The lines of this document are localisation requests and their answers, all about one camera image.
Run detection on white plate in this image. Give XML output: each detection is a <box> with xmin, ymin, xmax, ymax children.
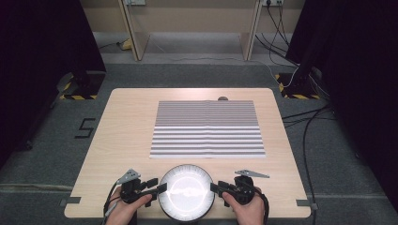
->
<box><xmin>157</xmin><ymin>163</ymin><xmax>217</xmax><ymax>223</ymax></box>

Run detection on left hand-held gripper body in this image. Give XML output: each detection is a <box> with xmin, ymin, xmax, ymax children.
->
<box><xmin>115</xmin><ymin>168</ymin><xmax>159</xmax><ymax>208</ymax></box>

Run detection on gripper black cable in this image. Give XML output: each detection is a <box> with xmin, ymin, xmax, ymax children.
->
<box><xmin>253</xmin><ymin>186</ymin><xmax>270</xmax><ymax>225</ymax></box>
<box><xmin>100</xmin><ymin>178</ymin><xmax>124</xmax><ymax>225</ymax></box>

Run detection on stand base with hazard tape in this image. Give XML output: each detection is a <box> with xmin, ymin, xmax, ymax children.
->
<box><xmin>56</xmin><ymin>70</ymin><xmax>107</xmax><ymax>101</ymax></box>
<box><xmin>274</xmin><ymin>66</ymin><xmax>324</xmax><ymax>100</ymax></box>

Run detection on long black floor cable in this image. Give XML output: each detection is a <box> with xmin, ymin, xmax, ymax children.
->
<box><xmin>301</xmin><ymin>106</ymin><xmax>333</xmax><ymax>225</ymax></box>

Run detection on striped woven placemat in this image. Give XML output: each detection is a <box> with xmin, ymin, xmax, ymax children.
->
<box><xmin>148</xmin><ymin>99</ymin><xmax>267</xmax><ymax>159</ymax></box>

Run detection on yellow floor object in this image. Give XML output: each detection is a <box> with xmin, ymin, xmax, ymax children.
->
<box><xmin>120</xmin><ymin>37</ymin><xmax>133</xmax><ymax>52</ymax></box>

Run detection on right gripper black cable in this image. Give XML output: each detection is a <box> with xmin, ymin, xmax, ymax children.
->
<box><xmin>253</xmin><ymin>186</ymin><xmax>270</xmax><ymax>225</ymax></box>

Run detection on white floor cable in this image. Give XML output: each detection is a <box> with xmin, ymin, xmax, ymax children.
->
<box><xmin>149</xmin><ymin>37</ymin><xmax>302</xmax><ymax>89</ymax></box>

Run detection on person's left hand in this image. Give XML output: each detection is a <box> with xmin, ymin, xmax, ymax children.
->
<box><xmin>104</xmin><ymin>187</ymin><xmax>154</xmax><ymax>225</ymax></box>

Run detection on grey tape strip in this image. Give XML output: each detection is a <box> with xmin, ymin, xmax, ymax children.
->
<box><xmin>59</xmin><ymin>196</ymin><xmax>83</xmax><ymax>207</ymax></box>
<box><xmin>296</xmin><ymin>199</ymin><xmax>319</xmax><ymax>211</ymax></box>

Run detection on black floor cable pair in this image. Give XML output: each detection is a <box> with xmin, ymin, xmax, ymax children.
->
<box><xmin>281</xmin><ymin>107</ymin><xmax>337</xmax><ymax>128</ymax></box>

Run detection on bundle of black wall cables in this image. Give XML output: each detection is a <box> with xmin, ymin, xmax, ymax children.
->
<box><xmin>253</xmin><ymin>3</ymin><xmax>299</xmax><ymax>68</ymax></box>

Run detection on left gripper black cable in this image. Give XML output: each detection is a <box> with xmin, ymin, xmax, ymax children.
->
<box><xmin>100</xmin><ymin>178</ymin><xmax>124</xmax><ymax>225</ymax></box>

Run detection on dark curtain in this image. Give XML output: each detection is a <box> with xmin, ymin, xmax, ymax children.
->
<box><xmin>0</xmin><ymin>0</ymin><xmax>107</xmax><ymax>167</ymax></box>
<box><xmin>284</xmin><ymin>0</ymin><xmax>398</xmax><ymax>207</ymax></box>

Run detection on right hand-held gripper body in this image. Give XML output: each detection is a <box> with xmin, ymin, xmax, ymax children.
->
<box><xmin>229</xmin><ymin>169</ymin><xmax>270</xmax><ymax>206</ymax></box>

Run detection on person's right hand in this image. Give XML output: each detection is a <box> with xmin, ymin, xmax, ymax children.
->
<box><xmin>221</xmin><ymin>187</ymin><xmax>267</xmax><ymax>225</ymax></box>

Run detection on wooden desk side panel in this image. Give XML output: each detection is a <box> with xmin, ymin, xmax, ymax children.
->
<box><xmin>238</xmin><ymin>0</ymin><xmax>264</xmax><ymax>62</ymax></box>
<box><xmin>117</xmin><ymin>0</ymin><xmax>151</xmax><ymax>62</ymax></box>

